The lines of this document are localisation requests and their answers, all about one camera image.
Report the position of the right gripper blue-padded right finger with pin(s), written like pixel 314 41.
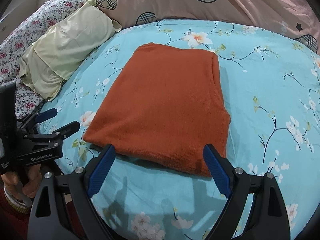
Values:
pixel 267 218

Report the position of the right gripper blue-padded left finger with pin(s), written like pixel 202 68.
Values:
pixel 62 208

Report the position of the orange knit sweater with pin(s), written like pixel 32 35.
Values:
pixel 165 106

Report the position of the red sleeve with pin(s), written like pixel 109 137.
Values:
pixel 14 224

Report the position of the white red floral blanket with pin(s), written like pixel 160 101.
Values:
pixel 20 39

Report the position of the pale yellow pillow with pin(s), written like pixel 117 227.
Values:
pixel 51 60

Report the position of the light blue floral bedsheet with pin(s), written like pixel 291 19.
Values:
pixel 270 84

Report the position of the pink quilt with plaid hearts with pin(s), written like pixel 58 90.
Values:
pixel 291 18

